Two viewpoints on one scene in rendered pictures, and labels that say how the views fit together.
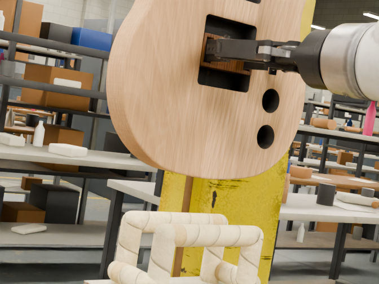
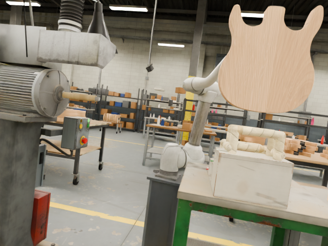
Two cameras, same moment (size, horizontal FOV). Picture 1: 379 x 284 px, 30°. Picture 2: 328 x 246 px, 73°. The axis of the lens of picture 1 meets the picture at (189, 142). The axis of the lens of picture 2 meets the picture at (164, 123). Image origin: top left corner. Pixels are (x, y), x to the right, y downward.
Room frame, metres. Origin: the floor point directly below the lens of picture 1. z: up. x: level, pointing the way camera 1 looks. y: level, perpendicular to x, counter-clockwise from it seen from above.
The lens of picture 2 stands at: (1.93, 0.36, 1.23)
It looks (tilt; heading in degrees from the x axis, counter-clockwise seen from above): 3 degrees down; 226
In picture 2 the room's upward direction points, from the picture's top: 7 degrees clockwise
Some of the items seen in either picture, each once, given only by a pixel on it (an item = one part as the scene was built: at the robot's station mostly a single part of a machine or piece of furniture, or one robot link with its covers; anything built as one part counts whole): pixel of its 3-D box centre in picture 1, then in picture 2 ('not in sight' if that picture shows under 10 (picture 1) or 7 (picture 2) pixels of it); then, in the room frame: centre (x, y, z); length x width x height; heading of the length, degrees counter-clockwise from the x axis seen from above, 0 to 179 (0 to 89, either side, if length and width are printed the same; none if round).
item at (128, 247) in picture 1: (127, 252); (278, 147); (1.03, 0.06, 1.15); 0.03 x 0.03 x 0.09
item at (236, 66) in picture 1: (221, 54); not in sight; (1.04, -0.03, 1.46); 0.10 x 0.03 x 0.05; 129
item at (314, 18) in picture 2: not in sight; (309, 21); (0.97, 0.08, 1.64); 0.07 x 0.04 x 0.10; 129
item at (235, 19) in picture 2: not in sight; (238, 18); (1.13, -0.12, 1.63); 0.07 x 0.04 x 0.09; 129
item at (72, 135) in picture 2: not in sight; (64, 135); (1.38, -1.12, 0.99); 0.24 x 0.21 x 0.26; 126
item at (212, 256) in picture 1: (213, 252); (233, 141); (1.13, -0.07, 1.15); 0.03 x 0.03 x 0.09
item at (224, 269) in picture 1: (232, 275); (228, 146); (1.11, -0.10, 1.12); 0.11 x 0.03 x 0.03; 40
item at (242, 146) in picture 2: not in sight; (245, 147); (0.95, -0.10, 1.12); 0.20 x 0.03 x 0.03; 129
